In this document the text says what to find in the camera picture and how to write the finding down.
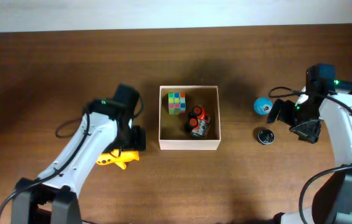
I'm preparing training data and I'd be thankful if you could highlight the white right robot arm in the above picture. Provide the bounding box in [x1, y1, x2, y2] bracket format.
[267, 63, 352, 223]

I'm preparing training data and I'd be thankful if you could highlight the blue egg-shaped toy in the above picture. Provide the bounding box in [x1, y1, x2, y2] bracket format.
[254, 97, 273, 115]

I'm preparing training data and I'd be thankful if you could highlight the black round wheel toy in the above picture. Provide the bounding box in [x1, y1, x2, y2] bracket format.
[257, 129, 275, 145]

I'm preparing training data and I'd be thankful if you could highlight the colourful puzzle cube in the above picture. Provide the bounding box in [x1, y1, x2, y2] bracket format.
[168, 93, 186, 114]

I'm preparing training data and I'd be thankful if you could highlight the yellow toy figure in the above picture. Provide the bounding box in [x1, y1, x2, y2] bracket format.
[96, 149, 140, 170]

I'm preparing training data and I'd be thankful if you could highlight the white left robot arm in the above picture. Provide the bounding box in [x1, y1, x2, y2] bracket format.
[8, 85, 146, 223]

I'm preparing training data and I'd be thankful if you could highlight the red toy monster truck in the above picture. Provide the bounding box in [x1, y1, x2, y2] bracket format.
[185, 105, 211, 139]

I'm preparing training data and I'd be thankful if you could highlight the white cardboard box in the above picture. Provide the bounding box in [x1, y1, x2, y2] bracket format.
[158, 85, 221, 151]

